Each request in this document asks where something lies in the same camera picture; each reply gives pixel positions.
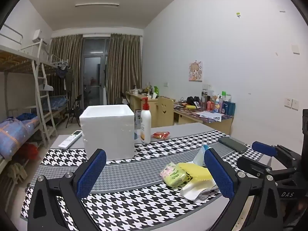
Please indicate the black headphones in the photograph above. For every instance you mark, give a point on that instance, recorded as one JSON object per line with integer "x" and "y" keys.
{"x": 193, "y": 99}

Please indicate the cartoon wall poster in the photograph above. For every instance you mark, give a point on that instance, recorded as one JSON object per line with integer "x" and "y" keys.
{"x": 195, "y": 71}

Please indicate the yellow sponge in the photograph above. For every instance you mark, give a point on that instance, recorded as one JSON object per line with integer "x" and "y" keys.
{"x": 195, "y": 170}

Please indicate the grey sock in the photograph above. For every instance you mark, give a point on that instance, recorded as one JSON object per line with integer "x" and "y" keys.
{"x": 204, "y": 196}

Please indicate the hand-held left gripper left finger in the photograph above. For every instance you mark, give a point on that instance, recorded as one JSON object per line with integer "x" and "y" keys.
{"x": 92, "y": 170}

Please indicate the hanging dark clothes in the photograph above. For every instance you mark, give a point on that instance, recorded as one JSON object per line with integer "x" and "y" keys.
{"x": 63, "y": 72}

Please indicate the white remote control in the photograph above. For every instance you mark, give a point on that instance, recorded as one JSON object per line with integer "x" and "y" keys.
{"x": 71, "y": 139}

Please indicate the glass balcony door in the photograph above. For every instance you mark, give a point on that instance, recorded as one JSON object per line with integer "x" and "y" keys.
{"x": 92, "y": 77}

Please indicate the ceiling tube light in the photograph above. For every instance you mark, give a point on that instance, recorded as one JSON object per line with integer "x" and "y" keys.
{"x": 96, "y": 5}

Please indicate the red snack packet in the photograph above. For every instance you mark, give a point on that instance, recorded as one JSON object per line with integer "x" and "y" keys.
{"x": 160, "y": 134}

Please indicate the green tissue packet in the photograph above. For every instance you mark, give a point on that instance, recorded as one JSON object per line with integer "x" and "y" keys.
{"x": 174, "y": 176}

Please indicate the green capped white bottle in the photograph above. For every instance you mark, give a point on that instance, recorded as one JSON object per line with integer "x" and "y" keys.
{"x": 223, "y": 94}

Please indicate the black smartphone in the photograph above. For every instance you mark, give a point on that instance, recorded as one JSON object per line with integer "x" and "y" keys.
{"x": 232, "y": 144}

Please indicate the wooden smiley chair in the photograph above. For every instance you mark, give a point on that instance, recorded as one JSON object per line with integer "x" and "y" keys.
{"x": 166, "y": 113}

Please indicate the white air conditioner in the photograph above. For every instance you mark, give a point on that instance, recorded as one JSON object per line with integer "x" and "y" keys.
{"x": 37, "y": 36}

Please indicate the blue plaid quilt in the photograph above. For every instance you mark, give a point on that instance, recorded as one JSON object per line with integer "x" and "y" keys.
{"x": 14, "y": 131}

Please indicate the white pump lotion bottle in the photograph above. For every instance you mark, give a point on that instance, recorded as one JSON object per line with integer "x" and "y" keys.
{"x": 145, "y": 127}

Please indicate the white double wall socket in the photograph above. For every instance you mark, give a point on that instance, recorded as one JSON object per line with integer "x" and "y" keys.
{"x": 291, "y": 103}

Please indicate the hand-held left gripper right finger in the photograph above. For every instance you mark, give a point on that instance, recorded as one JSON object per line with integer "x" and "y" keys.
{"x": 220, "y": 173}

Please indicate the red cloth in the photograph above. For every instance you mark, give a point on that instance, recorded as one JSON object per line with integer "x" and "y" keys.
{"x": 30, "y": 150}

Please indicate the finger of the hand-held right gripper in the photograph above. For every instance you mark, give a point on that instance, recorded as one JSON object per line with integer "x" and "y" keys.
{"x": 263, "y": 148}
{"x": 252, "y": 166}

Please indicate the brown curtain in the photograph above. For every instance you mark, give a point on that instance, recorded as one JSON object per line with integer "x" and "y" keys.
{"x": 72, "y": 60}
{"x": 122, "y": 69}

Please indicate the blue face mask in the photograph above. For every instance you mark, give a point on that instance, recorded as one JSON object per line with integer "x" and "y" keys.
{"x": 199, "y": 157}

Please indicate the white foam box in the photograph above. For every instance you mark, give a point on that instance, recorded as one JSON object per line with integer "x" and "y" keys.
{"x": 108, "y": 134}

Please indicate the printed paper sheets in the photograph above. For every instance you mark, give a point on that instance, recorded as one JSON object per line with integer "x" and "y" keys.
{"x": 209, "y": 115}

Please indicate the pair of beige shoes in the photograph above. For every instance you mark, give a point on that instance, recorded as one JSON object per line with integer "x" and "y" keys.
{"x": 16, "y": 172}

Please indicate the blue bottles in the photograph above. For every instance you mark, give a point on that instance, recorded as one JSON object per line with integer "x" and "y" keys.
{"x": 228, "y": 108}

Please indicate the yellow tube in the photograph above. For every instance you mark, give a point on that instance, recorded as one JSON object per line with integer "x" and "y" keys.
{"x": 190, "y": 106}

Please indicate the green plastic bottle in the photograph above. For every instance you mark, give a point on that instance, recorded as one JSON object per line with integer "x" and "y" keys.
{"x": 156, "y": 91}

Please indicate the white paper tissue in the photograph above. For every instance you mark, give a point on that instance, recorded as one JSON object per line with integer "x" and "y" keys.
{"x": 192, "y": 189}

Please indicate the houndstooth table mat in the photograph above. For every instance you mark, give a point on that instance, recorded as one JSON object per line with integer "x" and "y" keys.
{"x": 134, "y": 173}

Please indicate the plain wooden desk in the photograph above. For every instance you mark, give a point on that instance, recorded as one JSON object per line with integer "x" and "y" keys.
{"x": 137, "y": 101}

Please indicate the grey thermos flask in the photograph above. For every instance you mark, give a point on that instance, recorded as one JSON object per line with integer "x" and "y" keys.
{"x": 204, "y": 99}

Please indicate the white bottle with blue label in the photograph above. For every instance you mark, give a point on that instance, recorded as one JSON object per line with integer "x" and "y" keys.
{"x": 217, "y": 103}

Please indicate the blue checked mattress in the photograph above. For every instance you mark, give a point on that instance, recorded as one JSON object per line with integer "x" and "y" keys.
{"x": 57, "y": 102}

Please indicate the wooden desk with printed cover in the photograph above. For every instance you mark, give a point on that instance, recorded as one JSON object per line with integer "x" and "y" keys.
{"x": 216, "y": 125}

